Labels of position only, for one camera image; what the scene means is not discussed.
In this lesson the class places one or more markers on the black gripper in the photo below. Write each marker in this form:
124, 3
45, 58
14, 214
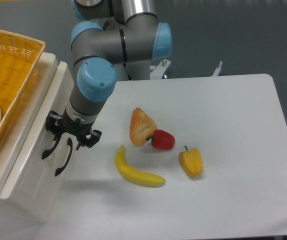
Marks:
58, 124

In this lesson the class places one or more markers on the black top drawer handle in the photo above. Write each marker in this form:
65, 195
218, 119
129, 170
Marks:
46, 153

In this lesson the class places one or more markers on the black drawer handle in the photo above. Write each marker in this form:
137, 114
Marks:
46, 153
64, 154

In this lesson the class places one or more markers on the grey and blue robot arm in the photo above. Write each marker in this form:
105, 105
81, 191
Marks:
111, 32

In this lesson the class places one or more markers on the white drawer cabinet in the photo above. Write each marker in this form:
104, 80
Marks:
14, 137

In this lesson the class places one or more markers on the toy croissant pastry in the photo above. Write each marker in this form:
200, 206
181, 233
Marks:
141, 127

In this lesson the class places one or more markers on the yellow toy banana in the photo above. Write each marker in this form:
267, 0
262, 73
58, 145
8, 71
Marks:
135, 175

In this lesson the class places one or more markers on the red toy bell pepper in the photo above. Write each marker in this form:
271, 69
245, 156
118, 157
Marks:
162, 140

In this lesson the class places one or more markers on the yellow woven basket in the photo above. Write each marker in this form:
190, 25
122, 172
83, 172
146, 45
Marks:
19, 55

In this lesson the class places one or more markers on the yellow toy bell pepper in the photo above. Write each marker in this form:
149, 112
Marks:
191, 161

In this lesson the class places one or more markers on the black lower drawer handle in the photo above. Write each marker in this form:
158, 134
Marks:
64, 154

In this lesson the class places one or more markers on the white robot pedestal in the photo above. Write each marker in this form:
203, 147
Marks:
133, 71

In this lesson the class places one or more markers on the white metal base frame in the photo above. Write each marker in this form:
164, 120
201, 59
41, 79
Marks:
159, 71

